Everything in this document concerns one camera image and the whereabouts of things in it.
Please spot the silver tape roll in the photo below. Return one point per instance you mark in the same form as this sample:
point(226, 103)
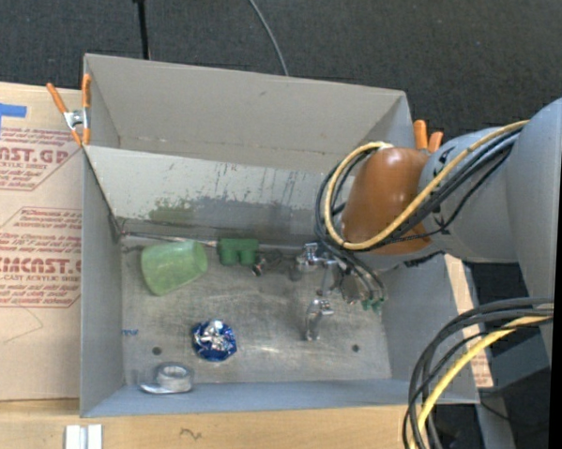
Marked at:
point(173, 377)

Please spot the pale green translucent block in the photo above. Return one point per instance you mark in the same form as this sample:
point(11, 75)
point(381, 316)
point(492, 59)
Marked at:
point(173, 267)

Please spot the blue shiny foil ball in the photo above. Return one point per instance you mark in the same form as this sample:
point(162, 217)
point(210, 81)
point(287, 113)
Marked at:
point(214, 341)

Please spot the brown cardboard board red print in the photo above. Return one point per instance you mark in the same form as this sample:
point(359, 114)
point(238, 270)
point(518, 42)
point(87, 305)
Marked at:
point(35, 253)

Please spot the dark green toy block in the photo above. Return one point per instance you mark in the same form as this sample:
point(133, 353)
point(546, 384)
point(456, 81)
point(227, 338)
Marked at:
point(236, 251)

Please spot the small dark metal object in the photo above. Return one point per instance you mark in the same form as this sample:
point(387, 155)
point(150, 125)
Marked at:
point(266, 264)

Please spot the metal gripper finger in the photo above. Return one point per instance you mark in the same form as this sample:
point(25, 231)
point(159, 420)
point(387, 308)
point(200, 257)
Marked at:
point(315, 314)
point(311, 257)

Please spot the grey metal bin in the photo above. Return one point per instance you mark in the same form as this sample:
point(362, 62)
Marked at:
point(257, 311)

